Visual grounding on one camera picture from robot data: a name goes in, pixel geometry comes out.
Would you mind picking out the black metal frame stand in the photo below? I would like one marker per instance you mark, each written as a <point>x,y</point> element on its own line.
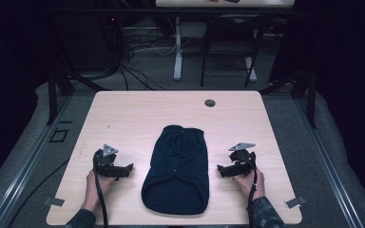
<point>52,95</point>
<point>311,98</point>

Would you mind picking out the white desk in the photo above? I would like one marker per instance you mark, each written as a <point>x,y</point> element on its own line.
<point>178,47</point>

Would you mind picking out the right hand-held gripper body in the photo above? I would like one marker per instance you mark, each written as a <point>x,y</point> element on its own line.
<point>243,161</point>

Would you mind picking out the metal table bracket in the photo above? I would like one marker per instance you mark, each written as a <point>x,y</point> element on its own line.
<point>54,201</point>
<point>295,202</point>

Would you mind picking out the dark blue garment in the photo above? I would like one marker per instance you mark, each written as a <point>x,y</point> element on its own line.
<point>177,177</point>

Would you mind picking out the aluminium floor rail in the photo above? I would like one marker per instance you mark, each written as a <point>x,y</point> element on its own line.
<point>22,171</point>
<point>329,164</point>

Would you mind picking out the person's right hand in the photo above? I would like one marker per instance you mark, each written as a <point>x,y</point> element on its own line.
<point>247,185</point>

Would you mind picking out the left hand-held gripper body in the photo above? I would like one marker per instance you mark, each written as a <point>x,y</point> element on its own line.
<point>107,164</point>

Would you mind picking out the person's left hand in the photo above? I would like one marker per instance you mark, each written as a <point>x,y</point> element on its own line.
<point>92,190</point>

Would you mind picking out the black chair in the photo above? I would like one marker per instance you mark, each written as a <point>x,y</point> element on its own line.
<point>231,34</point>

